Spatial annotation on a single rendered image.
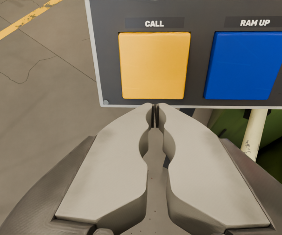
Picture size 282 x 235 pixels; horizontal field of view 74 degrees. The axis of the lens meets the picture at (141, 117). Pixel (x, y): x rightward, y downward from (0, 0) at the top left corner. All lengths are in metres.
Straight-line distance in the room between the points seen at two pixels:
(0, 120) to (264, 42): 1.62
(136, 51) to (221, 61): 0.09
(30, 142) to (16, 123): 0.20
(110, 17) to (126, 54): 0.04
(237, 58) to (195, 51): 0.04
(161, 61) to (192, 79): 0.04
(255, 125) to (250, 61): 0.45
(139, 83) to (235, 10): 0.12
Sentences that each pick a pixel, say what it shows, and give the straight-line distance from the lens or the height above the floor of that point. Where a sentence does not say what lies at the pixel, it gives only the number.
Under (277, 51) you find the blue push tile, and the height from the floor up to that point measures 1.03.
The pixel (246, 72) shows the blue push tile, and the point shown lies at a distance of 0.24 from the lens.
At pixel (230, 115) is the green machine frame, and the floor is 0.42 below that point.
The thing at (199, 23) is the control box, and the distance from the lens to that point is 0.22.
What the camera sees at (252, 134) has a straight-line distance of 0.65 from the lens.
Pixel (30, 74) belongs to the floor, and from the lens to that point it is 1.82.
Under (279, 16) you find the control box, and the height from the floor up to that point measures 1.05.
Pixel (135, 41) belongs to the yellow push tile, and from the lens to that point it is 0.21.
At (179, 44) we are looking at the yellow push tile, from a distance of 0.21.
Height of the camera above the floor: 1.17
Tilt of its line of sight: 62 degrees down
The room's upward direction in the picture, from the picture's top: 4 degrees counter-clockwise
